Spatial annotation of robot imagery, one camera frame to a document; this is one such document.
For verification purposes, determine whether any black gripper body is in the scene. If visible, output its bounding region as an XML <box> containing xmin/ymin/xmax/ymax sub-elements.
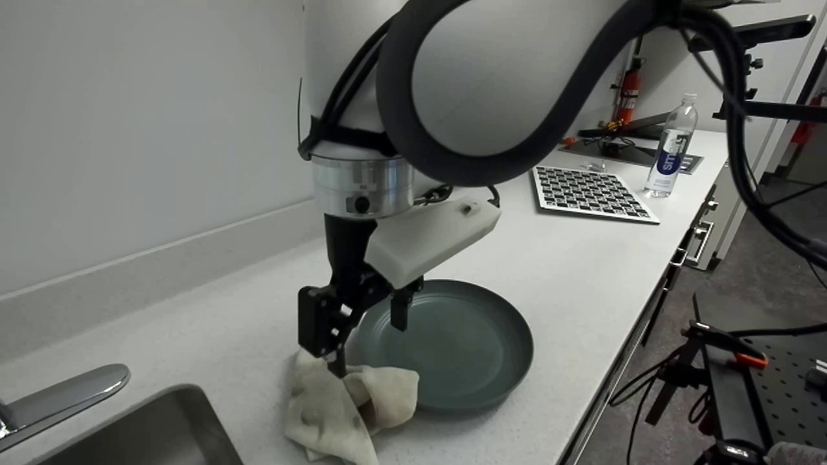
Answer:
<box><xmin>298</xmin><ymin>213</ymin><xmax>393</xmax><ymax>357</ymax></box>

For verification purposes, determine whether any cream cloth towel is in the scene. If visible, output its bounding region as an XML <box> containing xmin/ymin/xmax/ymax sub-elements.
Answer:
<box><xmin>284</xmin><ymin>349</ymin><xmax>418</xmax><ymax>465</ymax></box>

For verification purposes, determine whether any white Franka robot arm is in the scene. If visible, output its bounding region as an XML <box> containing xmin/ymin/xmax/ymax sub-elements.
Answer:
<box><xmin>298</xmin><ymin>0</ymin><xmax>825</xmax><ymax>370</ymax></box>

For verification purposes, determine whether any dark green round plate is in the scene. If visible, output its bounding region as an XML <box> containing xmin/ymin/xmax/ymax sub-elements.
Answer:
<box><xmin>347</xmin><ymin>279</ymin><xmax>534</xmax><ymax>415</ymax></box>

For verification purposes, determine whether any stainless steel sink basin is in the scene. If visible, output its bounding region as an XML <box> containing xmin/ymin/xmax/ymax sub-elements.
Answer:
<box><xmin>33</xmin><ymin>384</ymin><xmax>242</xmax><ymax>465</ymax></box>

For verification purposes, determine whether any black white checkerboard board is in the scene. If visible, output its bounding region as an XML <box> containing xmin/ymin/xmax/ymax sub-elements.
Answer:
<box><xmin>532</xmin><ymin>166</ymin><xmax>658</xmax><ymax>224</ymax></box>

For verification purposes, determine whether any red black clamp tool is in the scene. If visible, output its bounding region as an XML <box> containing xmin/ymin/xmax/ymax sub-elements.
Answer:
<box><xmin>561</xmin><ymin>40</ymin><xmax>672</xmax><ymax>150</ymax></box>

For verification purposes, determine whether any clear plastic water bottle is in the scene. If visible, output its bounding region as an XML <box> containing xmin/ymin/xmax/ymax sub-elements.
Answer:
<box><xmin>643</xmin><ymin>96</ymin><xmax>698</xmax><ymax>199</ymax></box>

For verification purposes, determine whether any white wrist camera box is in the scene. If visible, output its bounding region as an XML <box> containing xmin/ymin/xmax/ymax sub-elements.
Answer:
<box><xmin>365</xmin><ymin>189</ymin><xmax>501</xmax><ymax>290</ymax></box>

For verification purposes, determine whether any black camera tripod stand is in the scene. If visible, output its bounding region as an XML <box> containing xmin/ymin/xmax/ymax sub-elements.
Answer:
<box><xmin>607</xmin><ymin>292</ymin><xmax>827</xmax><ymax>465</ymax></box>

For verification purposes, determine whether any metal drawer handle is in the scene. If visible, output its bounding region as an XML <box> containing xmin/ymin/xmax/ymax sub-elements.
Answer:
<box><xmin>684</xmin><ymin>219</ymin><xmax>714</xmax><ymax>266</ymax></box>

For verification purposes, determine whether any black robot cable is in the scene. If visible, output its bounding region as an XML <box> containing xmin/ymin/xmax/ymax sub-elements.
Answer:
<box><xmin>669</xmin><ymin>8</ymin><xmax>827</xmax><ymax>279</ymax></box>

